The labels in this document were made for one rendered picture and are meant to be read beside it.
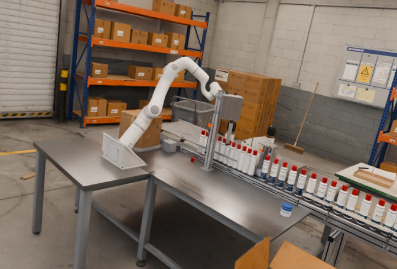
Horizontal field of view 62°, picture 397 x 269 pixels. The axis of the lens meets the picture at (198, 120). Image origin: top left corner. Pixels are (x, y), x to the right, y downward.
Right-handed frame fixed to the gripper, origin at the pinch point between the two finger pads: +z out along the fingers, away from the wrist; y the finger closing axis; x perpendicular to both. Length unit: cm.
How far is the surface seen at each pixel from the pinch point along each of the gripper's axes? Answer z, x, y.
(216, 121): 10.7, 3.3, -17.3
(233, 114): 13.5, -7.2, -7.5
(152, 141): -20, 62, -42
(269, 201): 83, 10, -4
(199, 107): -204, 192, 167
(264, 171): 58, 9, 8
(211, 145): 20.5, 21.8, -17.5
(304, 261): 138, -50, -72
